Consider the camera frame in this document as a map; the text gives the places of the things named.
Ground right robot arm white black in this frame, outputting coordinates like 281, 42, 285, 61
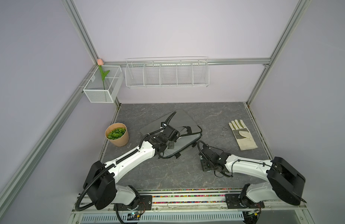
197, 141, 306, 208

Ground grey laptop bag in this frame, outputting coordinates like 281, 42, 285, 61
139, 109, 202, 159

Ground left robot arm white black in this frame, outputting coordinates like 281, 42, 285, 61
75, 124, 181, 211

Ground beige work glove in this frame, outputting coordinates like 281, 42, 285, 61
228, 119, 258, 151

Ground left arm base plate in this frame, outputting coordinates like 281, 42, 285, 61
114, 195, 153, 211

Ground potted green plant paper cup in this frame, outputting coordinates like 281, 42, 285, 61
105, 123, 129, 147

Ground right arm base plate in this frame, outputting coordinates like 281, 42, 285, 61
225, 194, 265, 209

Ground white wire wall shelf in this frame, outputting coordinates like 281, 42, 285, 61
125, 57, 210, 88

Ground white mesh box basket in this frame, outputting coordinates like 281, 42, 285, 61
83, 65, 124, 103

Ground pink artificial tulip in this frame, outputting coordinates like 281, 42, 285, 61
97, 58, 110, 90

